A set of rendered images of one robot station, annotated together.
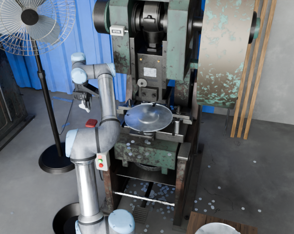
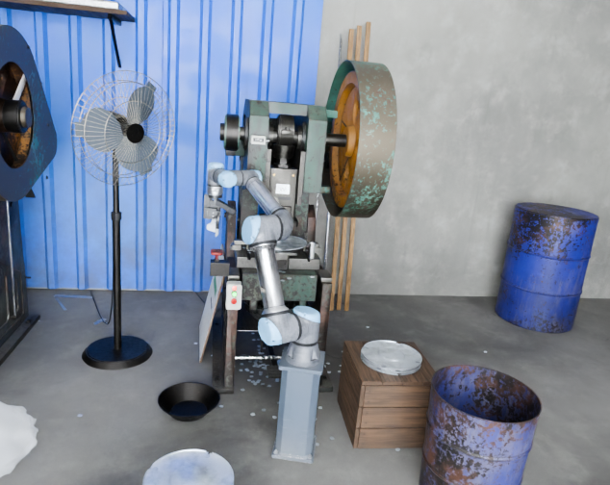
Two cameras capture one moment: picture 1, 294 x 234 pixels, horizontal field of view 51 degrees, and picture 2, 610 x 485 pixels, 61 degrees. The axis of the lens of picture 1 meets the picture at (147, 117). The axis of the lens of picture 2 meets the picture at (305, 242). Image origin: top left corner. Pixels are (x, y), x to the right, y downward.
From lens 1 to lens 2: 1.47 m
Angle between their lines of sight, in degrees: 32
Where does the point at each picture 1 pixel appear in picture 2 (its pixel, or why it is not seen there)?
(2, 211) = (62, 417)
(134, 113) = not seen: hidden behind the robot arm
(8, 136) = (11, 340)
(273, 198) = not seen: hidden behind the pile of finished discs
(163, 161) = (302, 292)
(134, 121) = not seen: hidden behind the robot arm
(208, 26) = (365, 120)
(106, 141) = (288, 224)
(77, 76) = (229, 178)
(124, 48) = (261, 160)
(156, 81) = (289, 199)
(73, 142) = (260, 222)
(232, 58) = (385, 147)
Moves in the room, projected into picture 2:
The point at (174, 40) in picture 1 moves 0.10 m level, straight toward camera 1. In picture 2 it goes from (313, 149) to (320, 152)
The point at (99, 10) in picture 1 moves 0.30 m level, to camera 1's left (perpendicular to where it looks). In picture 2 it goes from (232, 123) to (171, 119)
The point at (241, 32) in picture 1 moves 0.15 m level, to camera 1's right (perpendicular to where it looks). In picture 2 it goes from (391, 125) to (417, 127)
